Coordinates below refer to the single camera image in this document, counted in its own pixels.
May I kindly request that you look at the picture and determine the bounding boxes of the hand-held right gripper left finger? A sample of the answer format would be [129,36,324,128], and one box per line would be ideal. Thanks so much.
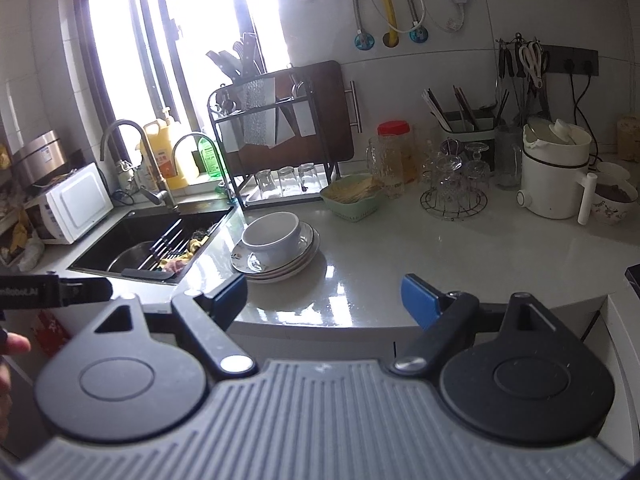
[47,274,258,380]

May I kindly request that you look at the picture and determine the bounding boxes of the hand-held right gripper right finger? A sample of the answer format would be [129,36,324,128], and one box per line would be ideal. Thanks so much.
[390,273,583,376]

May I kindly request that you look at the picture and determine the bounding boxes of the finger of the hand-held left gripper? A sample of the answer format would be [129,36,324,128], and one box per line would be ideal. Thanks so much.
[59,278,114,308]

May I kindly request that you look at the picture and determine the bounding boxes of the white ceramic bowl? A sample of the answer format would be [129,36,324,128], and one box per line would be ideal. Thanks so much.
[241,212,301,267]

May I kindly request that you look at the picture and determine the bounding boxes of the leaf print deep plate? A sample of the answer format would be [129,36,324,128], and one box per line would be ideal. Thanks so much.
[230,221,318,274]

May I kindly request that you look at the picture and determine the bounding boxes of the person's left hand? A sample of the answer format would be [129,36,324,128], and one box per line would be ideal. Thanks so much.
[0,332,32,428]

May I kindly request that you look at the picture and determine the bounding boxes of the red patterned bag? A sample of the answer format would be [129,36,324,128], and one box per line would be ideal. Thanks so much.
[32,310,69,357]

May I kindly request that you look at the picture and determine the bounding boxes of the steel pot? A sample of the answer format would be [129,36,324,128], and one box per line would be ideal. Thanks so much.
[107,240,167,277]

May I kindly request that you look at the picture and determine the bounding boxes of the black kitchen sink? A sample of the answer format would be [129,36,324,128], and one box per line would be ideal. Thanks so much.
[67,200,236,286]

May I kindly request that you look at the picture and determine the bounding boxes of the black roll-up drain rack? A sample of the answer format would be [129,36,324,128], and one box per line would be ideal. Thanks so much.
[121,217,212,281]

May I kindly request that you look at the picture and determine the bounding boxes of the white microwave oven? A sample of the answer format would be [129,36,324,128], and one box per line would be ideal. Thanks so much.
[24,162,115,246]

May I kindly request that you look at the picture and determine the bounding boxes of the white drip tray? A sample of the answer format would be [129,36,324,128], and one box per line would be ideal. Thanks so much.
[245,180,327,211]

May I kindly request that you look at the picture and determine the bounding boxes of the green basket of sticks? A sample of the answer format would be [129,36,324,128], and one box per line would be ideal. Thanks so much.
[320,174,387,222]

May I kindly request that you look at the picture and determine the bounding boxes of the clear drinking glass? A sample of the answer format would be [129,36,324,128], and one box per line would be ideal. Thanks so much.
[276,165,300,196]
[298,162,324,194]
[255,169,278,199]

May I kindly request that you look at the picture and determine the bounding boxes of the cluster of clear stemmed glasses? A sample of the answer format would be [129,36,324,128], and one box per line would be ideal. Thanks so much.
[422,140,492,206]

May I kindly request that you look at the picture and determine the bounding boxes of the tall steel faucet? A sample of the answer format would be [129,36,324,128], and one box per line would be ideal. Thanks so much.
[100,120,179,212]

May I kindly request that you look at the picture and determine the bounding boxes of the textured glass mug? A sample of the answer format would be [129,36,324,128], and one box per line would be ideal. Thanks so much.
[366,136,406,199]

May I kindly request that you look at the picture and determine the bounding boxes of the green bottle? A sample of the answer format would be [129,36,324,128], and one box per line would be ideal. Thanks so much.
[197,135,227,182]

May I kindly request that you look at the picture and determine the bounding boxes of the silver rice cooker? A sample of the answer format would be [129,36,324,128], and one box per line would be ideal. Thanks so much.
[12,130,69,186]

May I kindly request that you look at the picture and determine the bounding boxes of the yellow detergent bottle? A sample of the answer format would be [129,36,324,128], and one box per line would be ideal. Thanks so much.
[142,107,194,191]

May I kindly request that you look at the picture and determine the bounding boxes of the tall clear glass pitcher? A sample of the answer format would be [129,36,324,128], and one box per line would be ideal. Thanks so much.
[495,125,524,191]

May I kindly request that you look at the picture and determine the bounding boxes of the short steel faucet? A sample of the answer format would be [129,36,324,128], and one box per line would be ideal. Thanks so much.
[171,131,224,196]

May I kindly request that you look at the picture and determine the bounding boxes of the red lid glass jar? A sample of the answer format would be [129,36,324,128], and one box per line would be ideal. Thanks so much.
[376,120,419,186]

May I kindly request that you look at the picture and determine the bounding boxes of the white electric cooking pot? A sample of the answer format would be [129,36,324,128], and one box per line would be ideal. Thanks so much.
[516,117,598,226]

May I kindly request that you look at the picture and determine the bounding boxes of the bundle of chopsticks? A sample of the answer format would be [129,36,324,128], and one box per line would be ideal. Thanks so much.
[422,85,511,131]

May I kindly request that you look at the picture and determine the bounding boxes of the brown cutting board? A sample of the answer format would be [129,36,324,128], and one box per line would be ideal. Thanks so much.
[235,60,356,173]

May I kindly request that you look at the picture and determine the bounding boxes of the black metal dish rack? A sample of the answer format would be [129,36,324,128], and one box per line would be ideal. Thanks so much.
[207,62,342,211]

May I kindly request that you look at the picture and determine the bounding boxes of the animal print ceramic bowl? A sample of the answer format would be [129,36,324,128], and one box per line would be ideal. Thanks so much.
[590,177,632,226]

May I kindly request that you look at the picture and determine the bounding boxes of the black cooktop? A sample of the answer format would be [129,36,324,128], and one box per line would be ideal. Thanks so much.
[625,265,640,307]

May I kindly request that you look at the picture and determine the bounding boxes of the small plain white bowl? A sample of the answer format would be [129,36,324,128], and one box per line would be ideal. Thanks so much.
[597,161,631,184]

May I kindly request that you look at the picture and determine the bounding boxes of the hanging scissors and utensils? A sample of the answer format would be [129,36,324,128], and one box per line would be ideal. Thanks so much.
[495,35,552,122]

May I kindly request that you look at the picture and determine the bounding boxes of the yellow food box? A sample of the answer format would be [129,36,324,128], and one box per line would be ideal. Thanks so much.
[617,112,640,162]

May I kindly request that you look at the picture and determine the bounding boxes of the yellow gas pipe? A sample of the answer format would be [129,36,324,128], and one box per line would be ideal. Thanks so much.
[367,0,401,47]

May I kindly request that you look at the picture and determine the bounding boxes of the round wire glass rack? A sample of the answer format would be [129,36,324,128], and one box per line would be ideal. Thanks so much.
[419,187,488,221]

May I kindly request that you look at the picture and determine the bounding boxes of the metal bar handle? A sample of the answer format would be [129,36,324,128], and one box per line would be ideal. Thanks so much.
[347,80,363,134]

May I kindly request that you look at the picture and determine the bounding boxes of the set of black handled knives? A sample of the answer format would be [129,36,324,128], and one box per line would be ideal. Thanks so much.
[206,32,262,84]

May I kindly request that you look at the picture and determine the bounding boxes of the black power cable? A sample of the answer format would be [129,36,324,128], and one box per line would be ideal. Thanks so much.
[567,62,601,158]

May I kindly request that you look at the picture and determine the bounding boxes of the white handled scissors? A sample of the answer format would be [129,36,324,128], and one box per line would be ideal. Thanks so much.
[517,41,547,89]

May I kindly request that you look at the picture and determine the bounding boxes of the black wall power strip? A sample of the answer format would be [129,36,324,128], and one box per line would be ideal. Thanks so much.
[540,44,600,77]

